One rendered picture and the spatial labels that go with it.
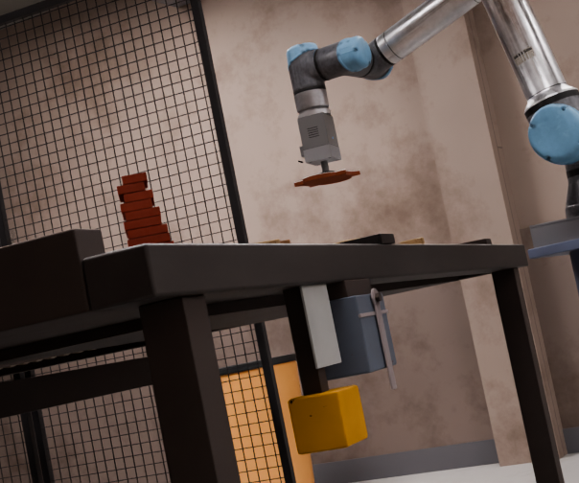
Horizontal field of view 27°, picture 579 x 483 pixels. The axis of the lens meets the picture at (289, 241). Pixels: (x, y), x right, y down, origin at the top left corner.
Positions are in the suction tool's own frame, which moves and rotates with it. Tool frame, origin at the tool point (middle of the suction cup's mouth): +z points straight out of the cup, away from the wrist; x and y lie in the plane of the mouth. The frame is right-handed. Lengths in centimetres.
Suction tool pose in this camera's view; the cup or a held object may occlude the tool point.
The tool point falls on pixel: (328, 181)
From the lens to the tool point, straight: 272.9
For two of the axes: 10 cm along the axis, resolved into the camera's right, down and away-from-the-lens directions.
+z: 2.0, 9.8, -0.8
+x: 9.3, -2.1, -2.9
